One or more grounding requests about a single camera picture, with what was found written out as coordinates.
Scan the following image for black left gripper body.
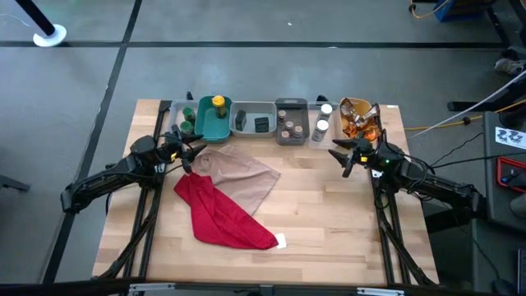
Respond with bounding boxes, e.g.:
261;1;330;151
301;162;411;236
153;134;185;173

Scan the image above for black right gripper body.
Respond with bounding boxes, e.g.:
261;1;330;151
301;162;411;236
355;141;407;174

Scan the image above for brown foil spice packet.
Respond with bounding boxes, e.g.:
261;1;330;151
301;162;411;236
339;97;365;124

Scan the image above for yellow-capped spice bottle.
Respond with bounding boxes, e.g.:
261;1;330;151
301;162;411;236
211;95;228;119

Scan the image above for beige cloth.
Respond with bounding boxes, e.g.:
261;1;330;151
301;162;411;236
191;143;282;217

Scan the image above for red cloth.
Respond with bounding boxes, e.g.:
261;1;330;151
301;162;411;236
173;172;279;251

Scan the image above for teal plastic bin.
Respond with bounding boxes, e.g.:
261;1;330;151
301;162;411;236
194;95;233;144

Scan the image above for translucent grey plastic bin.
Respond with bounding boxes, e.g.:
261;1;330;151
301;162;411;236
166;99;201;144

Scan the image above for yellow plastic bin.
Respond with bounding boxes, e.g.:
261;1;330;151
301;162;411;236
339;96;381;143

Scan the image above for clear plastic bin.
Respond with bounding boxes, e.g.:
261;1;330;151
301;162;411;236
307;101;343;149

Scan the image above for dark grey plastic bin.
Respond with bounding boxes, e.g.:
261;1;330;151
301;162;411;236
274;97;310;146

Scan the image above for light grey plastic bin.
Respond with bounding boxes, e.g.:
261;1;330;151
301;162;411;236
228;100;277;138

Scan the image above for black furniture foot bar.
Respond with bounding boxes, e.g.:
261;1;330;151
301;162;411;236
446;77;526;113

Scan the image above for black equipment cart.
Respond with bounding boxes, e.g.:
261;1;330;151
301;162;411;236
483;110;526;225

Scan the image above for red-framed device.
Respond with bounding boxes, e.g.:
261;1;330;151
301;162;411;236
496;155;526;195

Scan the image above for white label with black figures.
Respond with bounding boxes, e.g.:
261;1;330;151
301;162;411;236
495;126;526;150

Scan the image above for dark grey cabinet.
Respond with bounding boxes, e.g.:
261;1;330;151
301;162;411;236
470;217;526;296

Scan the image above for grey furniture foot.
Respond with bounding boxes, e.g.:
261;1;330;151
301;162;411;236
0;174;31;193

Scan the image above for person's shoe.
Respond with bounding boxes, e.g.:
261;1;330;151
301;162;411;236
494;57;526;76

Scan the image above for black pole with white base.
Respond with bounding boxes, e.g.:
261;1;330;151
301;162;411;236
15;0;67;48

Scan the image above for blue box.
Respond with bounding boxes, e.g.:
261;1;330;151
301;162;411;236
434;0;494;22

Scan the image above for black cable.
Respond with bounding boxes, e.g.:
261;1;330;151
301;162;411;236
105;179;143;217

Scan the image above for black aluminium frame rails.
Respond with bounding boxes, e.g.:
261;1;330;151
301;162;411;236
96;99;173;280
367;104;439;287

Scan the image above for yellow cable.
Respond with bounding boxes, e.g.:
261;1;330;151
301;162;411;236
404;98;526;132
408;0;451;21

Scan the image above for white cable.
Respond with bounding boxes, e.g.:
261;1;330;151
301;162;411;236
410;69;526;139

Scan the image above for silver crossbar bracket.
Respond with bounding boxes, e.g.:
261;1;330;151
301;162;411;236
128;282;177;296
356;287;406;296

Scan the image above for black frame crossbar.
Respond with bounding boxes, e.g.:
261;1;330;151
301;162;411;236
0;277;441;296

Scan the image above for black metal frame leg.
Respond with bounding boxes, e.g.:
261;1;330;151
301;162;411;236
487;0;526;54

